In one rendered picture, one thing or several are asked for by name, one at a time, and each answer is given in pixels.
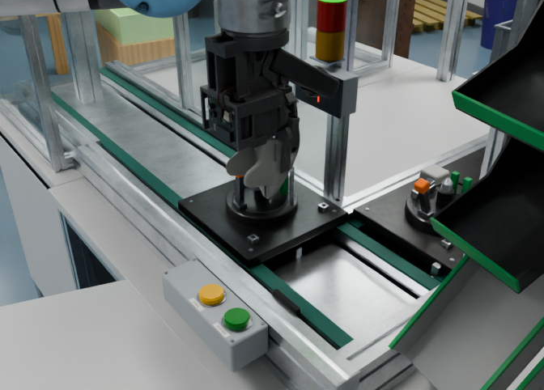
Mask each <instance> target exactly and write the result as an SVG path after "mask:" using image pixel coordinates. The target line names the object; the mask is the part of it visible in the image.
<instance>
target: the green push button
mask: <svg viewBox="0 0 544 390"><path fill-rule="evenodd" d="M223 322H224V324H225V326H226V327H227V328H229V329H232V330H241V329H244V328H246V327H247V326H248V325H249V322H250V315H249V313H248V311H246V310H245V309H243V308H240V307H234V308H232V309H229V310H228V311H226V312H225V314H224V316H223Z"/></svg>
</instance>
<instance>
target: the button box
mask: <svg viewBox="0 0 544 390"><path fill-rule="evenodd" d="M162 281H163V288H164V298H165V300H166V301H167V302H168V303H169V304H170V305H171V306H172V308H173V309H174V310H175V311H176V312H177V313H178V314H179V315H180V316H181V318H182V319H183V320H184V321H185V322H186V323H187V324H188V325H189V326H190V328H191V329H192V330H193V331H194V332H195V333H196V334H197V335H198V336H199V337H200V338H201V339H202V340H203V341H204V342H205V343H206V344H207V345H208V347H209V348H210V349H211V350H212V351H213V352H214V353H215V354H216V355H217V356H218V358H219V359H220V360H221V361H222V362H223V363H224V364H225V365H226V366H227V368H228V369H229V370H230V371H231V372H235V371H237V370H239V369H240V368H242V367H244V366H245V365H247V364H249V363H250V362H252V361H253V360H255V359H257V358H259V357H261V356H262V355H263V354H266V353H267V352H268V324H267V323H266V322H265V321H264V320H263V319H261V318H260V317H259V316H258V315H257V314H256V313H255V312H254V311H253V310H252V309H251V308H249V307H248V306H247V305H246V304H245V303H244V302H243V301H242V300H241V299H239V298H238V297H237V296H236V295H235V294H234V293H233V292H232V291H231V290H230V289H229V288H227V287H226V286H225V285H224V284H223V283H222V282H221V281H220V280H219V279H218V278H217V277H216V276H215V275H214V274H213V273H212V272H211V271H210V270H209V269H208V268H206V267H205V266H204V265H203V264H202V263H201V262H200V261H199V260H198V259H196V258H194V259H192V260H191V261H187V262H185V263H184V264H182V265H178V266H177V267H175V268H172V269H170V270H168V271H166V272H163V273H162ZM209 284H216V285H219V286H221V287H222V288H223V290H224V298H223V300H222V301H221V302H220V303H217V304H213V305H209V304H204V303H203V302H201V300H200V299H199V291H200V289H201V288H202V287H204V286H206V285H209ZM234 307H240V308H243V309H245V310H246V311H248V313H249V315H250V322H249V325H248V326H247V327H246V328H244V329H241V330H232V329H229V328H227V327H226V326H225V324H224V322H223V316H224V314H225V312H226V311H228V310H229V309H232V308H234Z"/></svg>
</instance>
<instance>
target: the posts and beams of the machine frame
mask: <svg viewBox="0 0 544 390"><path fill-rule="evenodd" d="M467 3H468V0H448V3H447V8H446V14H445V20H444V30H443V35H442V41H441V46H440V56H439V61H438V67H437V72H436V79H438V80H442V81H443V82H446V83H447V82H450V81H453V80H454V79H455V74H456V69H457V61H458V56H459V51H460V46H461V37H462V32H463V27H464V22H465V13H466V7H467Z"/></svg>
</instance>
